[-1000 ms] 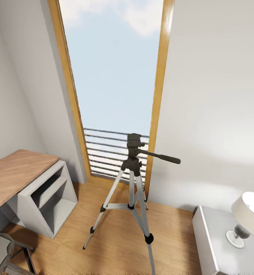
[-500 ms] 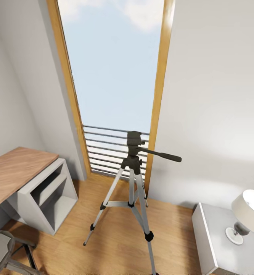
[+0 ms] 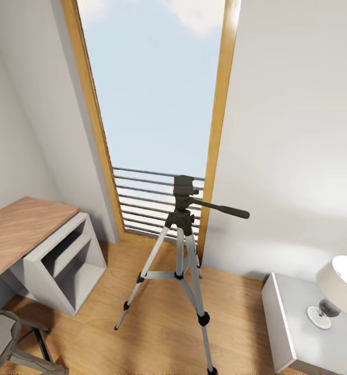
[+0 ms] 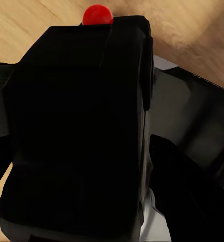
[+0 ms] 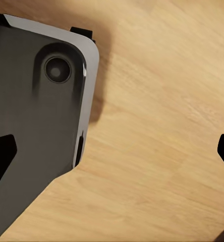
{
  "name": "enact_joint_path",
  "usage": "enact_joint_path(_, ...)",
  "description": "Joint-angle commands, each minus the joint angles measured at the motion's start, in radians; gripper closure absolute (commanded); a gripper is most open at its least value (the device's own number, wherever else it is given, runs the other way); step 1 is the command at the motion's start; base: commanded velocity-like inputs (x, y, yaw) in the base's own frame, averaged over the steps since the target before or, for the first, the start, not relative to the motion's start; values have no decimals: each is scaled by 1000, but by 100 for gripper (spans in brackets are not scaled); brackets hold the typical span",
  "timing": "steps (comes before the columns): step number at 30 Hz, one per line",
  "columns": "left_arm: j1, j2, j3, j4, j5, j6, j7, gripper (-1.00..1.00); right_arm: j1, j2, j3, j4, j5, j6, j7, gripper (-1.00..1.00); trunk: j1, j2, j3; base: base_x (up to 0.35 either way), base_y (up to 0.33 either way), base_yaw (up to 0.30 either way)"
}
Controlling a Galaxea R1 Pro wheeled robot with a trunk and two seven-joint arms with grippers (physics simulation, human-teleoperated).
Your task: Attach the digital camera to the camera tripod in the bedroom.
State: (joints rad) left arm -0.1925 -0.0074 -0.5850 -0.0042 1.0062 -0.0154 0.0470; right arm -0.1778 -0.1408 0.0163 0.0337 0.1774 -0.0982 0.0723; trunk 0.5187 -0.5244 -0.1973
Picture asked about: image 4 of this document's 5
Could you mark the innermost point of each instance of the digital camera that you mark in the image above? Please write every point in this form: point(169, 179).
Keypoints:
point(76, 108)

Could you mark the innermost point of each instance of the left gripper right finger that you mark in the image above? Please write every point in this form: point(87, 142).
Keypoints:
point(193, 203)

